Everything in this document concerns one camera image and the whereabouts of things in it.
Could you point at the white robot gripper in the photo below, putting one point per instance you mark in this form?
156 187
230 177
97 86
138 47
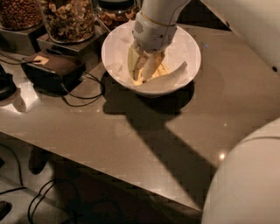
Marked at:
153 36

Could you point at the yellow banana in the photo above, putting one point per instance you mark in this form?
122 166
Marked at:
138 82
160 71

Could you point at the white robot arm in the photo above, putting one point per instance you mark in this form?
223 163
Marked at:
246 187

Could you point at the white paper bowl liner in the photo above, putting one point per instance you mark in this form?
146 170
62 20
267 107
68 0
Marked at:
116 49

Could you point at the white ceramic bowl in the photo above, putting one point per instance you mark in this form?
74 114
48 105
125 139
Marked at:
186 49

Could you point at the middle steel jar stand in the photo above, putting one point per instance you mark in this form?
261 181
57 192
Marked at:
88 52

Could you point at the steel jar stand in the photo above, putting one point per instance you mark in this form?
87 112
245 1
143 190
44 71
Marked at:
88 52
21 42

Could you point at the glass jar of pecans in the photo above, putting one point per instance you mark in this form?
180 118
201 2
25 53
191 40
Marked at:
113 13

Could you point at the glass jar of mixed nuts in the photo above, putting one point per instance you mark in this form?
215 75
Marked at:
68 21

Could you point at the dark brown box device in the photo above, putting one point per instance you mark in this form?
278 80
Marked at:
52 72

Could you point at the left steel jar stand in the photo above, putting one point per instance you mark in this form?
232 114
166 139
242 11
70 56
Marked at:
21 42

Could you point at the glass jar of almonds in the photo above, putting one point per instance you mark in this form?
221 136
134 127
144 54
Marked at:
16 15

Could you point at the black round device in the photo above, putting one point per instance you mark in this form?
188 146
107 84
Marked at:
7 85

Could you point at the dark shoe on floor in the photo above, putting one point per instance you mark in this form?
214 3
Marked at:
5 208

